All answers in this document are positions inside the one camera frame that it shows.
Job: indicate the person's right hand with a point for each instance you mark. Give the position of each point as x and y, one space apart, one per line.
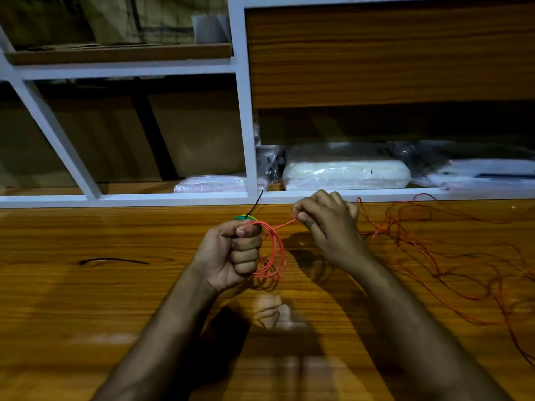
330 233

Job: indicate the person's left hand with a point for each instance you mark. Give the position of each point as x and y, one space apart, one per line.
217 258

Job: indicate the person's right thumb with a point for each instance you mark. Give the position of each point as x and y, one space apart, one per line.
310 224

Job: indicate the person's left middle finger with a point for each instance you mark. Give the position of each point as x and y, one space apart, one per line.
246 255

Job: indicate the person's left thumb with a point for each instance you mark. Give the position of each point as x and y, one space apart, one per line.
244 228

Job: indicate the person's left forearm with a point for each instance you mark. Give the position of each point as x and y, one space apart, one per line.
165 342

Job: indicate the person's right forearm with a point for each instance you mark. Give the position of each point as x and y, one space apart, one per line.
422 342

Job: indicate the pink white plastic packet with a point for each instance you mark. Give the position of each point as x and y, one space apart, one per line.
213 184

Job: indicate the white foam packet in plastic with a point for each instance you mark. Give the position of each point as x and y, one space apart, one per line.
346 173

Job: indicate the clear plastic bag dark parts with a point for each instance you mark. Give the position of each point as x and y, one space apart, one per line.
271 161

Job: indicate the large brown cardboard sheet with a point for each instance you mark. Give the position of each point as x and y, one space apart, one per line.
125 137

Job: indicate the wooden panel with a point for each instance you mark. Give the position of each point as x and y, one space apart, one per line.
388 54

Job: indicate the grey plastic sheet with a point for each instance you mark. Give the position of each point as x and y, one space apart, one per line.
210 28

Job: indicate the wooden shelf board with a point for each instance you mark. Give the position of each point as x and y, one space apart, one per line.
119 53

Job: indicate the brown cardboard box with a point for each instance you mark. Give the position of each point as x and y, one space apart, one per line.
152 18

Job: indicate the white metal shelf frame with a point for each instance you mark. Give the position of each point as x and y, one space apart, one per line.
242 121

